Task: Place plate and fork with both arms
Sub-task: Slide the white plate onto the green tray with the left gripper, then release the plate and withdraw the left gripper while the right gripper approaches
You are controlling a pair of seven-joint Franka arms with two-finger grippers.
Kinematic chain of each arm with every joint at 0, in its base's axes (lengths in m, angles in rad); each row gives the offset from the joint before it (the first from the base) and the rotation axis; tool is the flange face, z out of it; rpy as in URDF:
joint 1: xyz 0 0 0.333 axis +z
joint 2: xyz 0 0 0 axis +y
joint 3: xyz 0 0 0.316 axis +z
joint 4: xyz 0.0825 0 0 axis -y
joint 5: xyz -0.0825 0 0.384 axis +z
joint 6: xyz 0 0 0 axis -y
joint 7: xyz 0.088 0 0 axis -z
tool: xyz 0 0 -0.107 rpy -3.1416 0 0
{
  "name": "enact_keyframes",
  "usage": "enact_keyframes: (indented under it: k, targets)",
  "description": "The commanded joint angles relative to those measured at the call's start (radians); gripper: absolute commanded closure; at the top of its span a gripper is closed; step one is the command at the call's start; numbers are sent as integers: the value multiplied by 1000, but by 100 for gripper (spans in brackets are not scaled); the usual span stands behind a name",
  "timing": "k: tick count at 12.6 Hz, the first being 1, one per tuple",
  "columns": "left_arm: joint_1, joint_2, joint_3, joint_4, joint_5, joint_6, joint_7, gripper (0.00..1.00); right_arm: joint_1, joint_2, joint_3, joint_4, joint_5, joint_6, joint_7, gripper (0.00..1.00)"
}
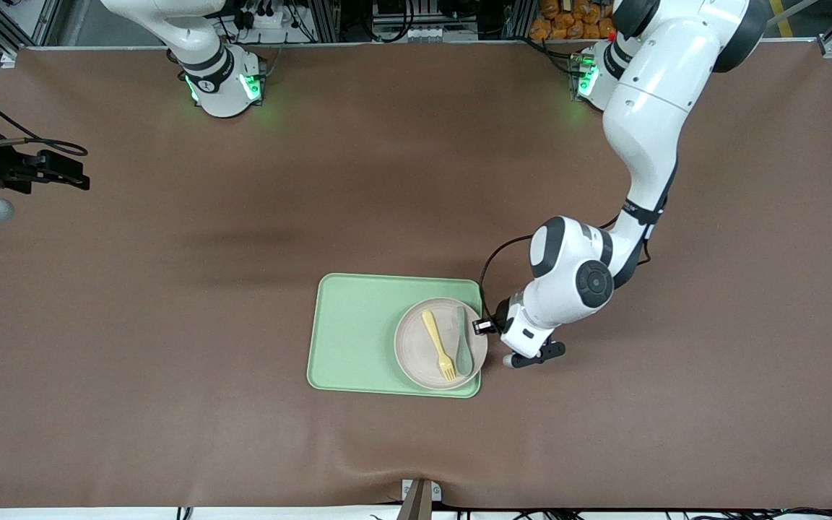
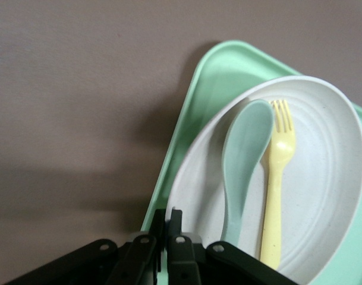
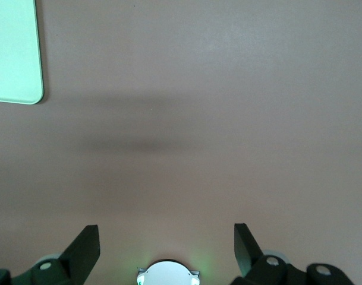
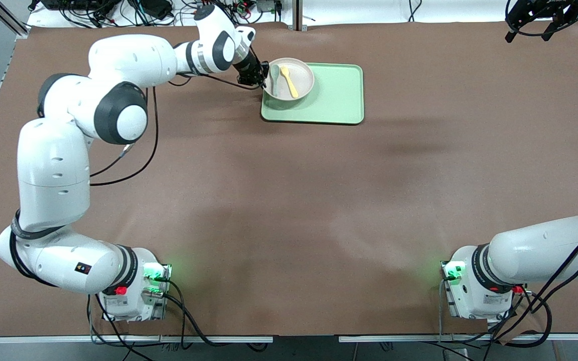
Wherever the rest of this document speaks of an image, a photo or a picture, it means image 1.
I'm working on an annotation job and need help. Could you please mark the brown table mat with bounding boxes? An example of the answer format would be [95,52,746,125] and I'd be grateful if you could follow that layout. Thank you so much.
[0,40,832,511]

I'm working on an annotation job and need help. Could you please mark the white power strip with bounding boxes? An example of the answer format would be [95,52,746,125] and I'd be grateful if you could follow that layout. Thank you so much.
[238,4,289,30]

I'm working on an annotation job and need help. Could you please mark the orange snack packets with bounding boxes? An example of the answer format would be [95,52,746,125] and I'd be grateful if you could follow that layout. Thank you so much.
[529,0,618,41]

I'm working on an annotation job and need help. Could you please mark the yellow plastic fork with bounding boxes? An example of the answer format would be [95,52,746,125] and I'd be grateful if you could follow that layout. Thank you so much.
[421,309,457,382]

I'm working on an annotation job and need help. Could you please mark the green plastic spoon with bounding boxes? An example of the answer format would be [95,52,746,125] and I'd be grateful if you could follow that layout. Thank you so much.
[454,305,475,377]

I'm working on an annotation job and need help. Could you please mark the beige round plate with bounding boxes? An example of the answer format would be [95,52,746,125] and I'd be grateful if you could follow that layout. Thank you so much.
[394,297,490,391]

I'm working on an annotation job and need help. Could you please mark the metal bracket mount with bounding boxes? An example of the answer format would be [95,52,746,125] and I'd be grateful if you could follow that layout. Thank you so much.
[396,478,443,520]

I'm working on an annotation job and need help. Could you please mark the white connector strip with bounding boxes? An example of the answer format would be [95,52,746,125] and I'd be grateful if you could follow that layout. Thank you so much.
[373,25,454,43]

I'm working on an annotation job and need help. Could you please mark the light green rectangular tray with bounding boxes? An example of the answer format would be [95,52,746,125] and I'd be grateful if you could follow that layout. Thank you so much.
[306,272,484,399]

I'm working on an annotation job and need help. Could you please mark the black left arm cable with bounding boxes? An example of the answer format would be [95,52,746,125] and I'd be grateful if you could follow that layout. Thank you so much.
[478,162,679,326]

